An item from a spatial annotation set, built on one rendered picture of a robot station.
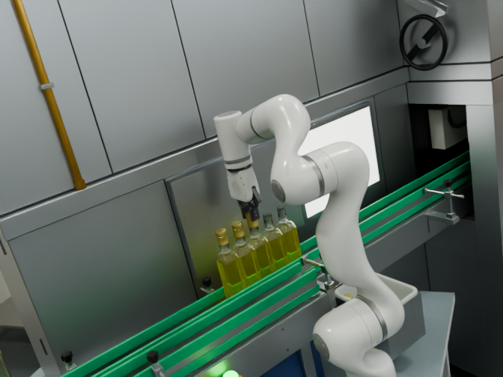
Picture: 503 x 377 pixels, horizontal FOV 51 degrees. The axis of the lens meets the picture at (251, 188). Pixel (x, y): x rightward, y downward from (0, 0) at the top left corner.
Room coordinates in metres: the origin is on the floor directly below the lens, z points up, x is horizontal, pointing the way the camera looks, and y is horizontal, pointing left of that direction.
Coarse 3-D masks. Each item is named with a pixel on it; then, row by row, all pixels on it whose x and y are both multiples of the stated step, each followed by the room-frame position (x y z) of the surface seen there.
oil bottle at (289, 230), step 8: (280, 224) 1.55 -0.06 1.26; (288, 224) 1.54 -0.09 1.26; (288, 232) 1.54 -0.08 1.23; (296, 232) 1.55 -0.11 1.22; (288, 240) 1.53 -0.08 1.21; (296, 240) 1.55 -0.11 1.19; (288, 248) 1.53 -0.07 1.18; (296, 248) 1.55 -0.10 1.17; (288, 256) 1.53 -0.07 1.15; (296, 256) 1.54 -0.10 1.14
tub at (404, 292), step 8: (384, 280) 1.51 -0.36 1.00; (392, 280) 1.48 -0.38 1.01; (344, 288) 1.51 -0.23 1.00; (352, 288) 1.52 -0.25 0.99; (392, 288) 1.48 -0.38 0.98; (400, 288) 1.45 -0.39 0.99; (408, 288) 1.42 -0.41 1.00; (336, 296) 1.47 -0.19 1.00; (344, 296) 1.45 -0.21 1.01; (400, 296) 1.45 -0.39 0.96; (408, 296) 1.37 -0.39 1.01
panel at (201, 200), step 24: (264, 144) 1.70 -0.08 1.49; (216, 168) 1.60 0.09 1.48; (264, 168) 1.69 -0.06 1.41; (192, 192) 1.54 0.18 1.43; (216, 192) 1.59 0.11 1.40; (264, 192) 1.68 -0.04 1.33; (192, 216) 1.53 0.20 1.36; (216, 216) 1.58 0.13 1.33; (240, 216) 1.62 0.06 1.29; (288, 216) 1.72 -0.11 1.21; (312, 216) 1.78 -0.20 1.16; (192, 240) 1.52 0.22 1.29; (216, 240) 1.56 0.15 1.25; (192, 264) 1.51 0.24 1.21; (216, 264) 1.55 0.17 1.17
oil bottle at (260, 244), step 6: (252, 240) 1.48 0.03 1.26; (258, 240) 1.48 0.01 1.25; (264, 240) 1.49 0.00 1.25; (258, 246) 1.47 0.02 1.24; (264, 246) 1.48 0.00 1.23; (258, 252) 1.47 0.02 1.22; (264, 252) 1.48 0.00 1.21; (270, 252) 1.49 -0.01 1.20; (258, 258) 1.47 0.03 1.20; (264, 258) 1.48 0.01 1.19; (270, 258) 1.49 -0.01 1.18; (258, 264) 1.47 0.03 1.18; (264, 264) 1.47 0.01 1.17; (270, 264) 1.49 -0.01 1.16; (264, 270) 1.47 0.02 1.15; (270, 270) 1.48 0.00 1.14; (264, 276) 1.47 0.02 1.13
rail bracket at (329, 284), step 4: (304, 256) 1.54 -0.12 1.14; (320, 256) 1.44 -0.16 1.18; (304, 260) 1.53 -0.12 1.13; (308, 260) 1.51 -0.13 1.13; (304, 264) 1.52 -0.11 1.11; (312, 264) 1.49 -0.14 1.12; (316, 264) 1.48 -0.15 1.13; (320, 264) 1.47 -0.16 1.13; (320, 268) 1.46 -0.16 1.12; (324, 268) 1.44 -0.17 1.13; (324, 272) 1.44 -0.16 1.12; (328, 272) 1.43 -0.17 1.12; (328, 276) 1.44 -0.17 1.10; (328, 280) 1.44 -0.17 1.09; (324, 284) 1.45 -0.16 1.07; (328, 284) 1.44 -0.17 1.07; (332, 284) 1.44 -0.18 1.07; (328, 288) 1.43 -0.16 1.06; (332, 288) 1.44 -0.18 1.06
